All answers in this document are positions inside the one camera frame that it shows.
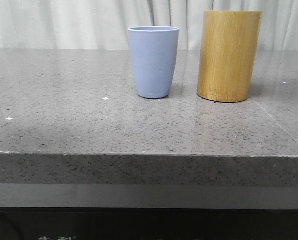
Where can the blue plastic cup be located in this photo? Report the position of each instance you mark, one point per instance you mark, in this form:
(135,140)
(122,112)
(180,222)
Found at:
(153,51)

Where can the bamboo cylindrical holder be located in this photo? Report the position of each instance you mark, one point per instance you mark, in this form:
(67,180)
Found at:
(228,53)

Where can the grey-white curtain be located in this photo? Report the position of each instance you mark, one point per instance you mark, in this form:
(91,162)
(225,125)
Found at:
(103,24)

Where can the dark cabinet under counter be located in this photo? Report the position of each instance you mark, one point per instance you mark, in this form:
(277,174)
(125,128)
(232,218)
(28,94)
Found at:
(147,212)

